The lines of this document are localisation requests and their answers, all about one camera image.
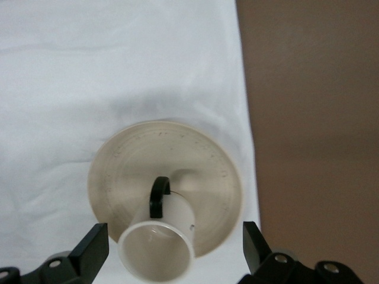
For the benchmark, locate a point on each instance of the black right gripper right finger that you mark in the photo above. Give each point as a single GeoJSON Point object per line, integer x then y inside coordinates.
{"type": "Point", "coordinates": [257, 254]}

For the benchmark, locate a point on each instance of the white cloth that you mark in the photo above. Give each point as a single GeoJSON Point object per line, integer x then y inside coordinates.
{"type": "Point", "coordinates": [89, 74]}

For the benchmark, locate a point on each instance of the beige round plate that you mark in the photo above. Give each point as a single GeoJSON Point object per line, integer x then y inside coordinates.
{"type": "Point", "coordinates": [133, 165]}

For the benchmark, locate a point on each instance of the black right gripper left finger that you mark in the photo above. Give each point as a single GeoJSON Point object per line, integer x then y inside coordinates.
{"type": "Point", "coordinates": [86, 254]}

